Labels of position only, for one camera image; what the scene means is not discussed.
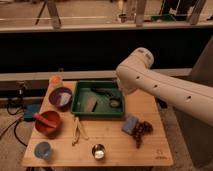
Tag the blue plastic cup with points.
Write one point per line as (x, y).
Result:
(43, 150)

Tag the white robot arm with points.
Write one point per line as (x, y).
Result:
(194, 99)

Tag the black tool in tray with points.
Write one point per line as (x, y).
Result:
(114, 101)

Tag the purple bowl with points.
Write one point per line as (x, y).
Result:
(54, 97)

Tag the orange cup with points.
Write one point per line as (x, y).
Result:
(56, 81)

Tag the small metal cup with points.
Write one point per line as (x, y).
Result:
(98, 151)

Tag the dark grape bunch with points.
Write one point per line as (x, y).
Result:
(141, 129)

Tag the green plastic tray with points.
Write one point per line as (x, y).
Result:
(102, 110)

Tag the red spoon in bowl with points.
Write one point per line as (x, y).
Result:
(44, 120)

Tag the red bowl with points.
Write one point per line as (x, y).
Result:
(52, 116)

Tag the wooden table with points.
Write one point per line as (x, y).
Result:
(120, 148)

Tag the yellow tongs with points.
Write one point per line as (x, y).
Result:
(78, 131)

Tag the blue power box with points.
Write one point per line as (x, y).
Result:
(30, 110)

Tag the blue sponge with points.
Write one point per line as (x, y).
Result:
(129, 124)

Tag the white towel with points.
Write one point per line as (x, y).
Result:
(65, 98)

